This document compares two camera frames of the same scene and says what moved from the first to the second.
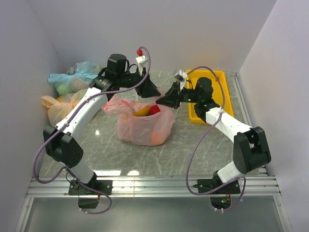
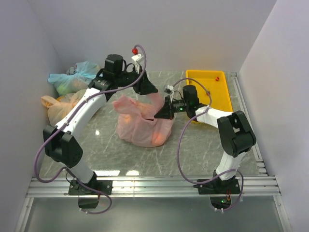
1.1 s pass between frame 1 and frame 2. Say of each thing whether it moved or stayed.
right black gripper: moved
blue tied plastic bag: stayed
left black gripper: stayed
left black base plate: stayed
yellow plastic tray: stayed
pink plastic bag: moved
